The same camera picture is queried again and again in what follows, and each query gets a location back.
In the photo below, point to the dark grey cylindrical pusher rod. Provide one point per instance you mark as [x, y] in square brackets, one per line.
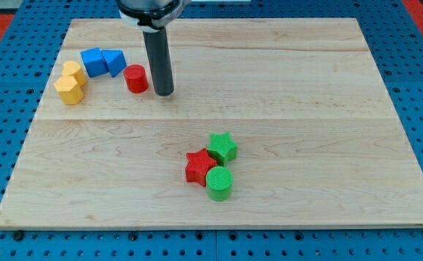
[159, 61]

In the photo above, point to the green star block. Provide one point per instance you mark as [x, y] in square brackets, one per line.
[222, 148]

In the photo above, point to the red star block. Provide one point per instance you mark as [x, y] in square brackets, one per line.
[198, 165]

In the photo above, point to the red cylinder block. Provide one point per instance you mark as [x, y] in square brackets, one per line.
[136, 78]

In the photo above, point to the blue triangular block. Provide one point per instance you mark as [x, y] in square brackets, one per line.
[115, 61]

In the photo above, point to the blue cube block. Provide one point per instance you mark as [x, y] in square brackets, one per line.
[94, 62]

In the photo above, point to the yellow heart block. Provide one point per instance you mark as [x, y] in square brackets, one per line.
[72, 68]

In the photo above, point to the yellow hexagon block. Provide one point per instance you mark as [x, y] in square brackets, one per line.
[69, 90]

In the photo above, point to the light wooden board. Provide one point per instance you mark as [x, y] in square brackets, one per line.
[320, 145]

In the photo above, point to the green cylinder block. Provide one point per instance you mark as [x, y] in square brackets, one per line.
[219, 182]

